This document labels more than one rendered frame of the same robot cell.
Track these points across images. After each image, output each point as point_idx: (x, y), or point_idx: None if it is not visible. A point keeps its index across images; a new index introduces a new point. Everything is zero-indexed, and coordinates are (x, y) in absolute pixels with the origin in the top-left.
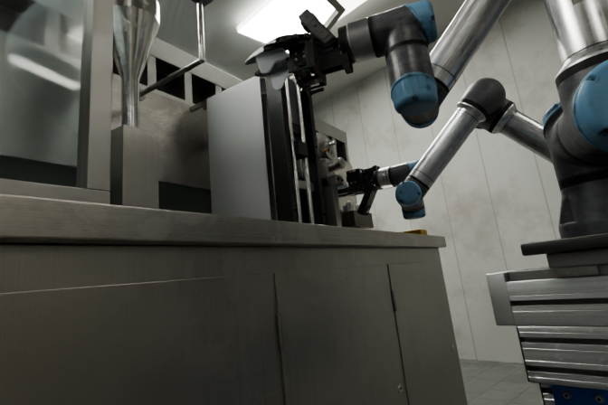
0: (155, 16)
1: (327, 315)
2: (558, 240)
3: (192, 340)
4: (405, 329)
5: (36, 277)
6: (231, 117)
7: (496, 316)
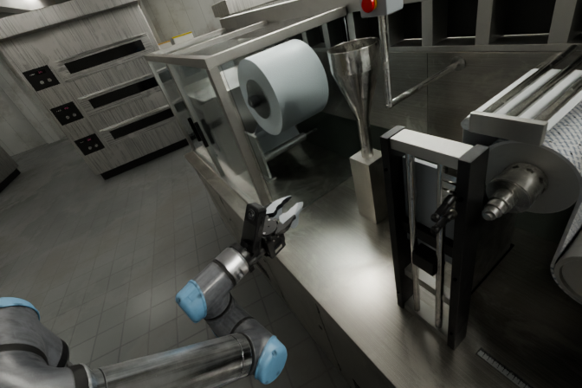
0: (345, 74)
1: (346, 339)
2: None
3: (289, 274)
4: None
5: None
6: (494, 138)
7: None
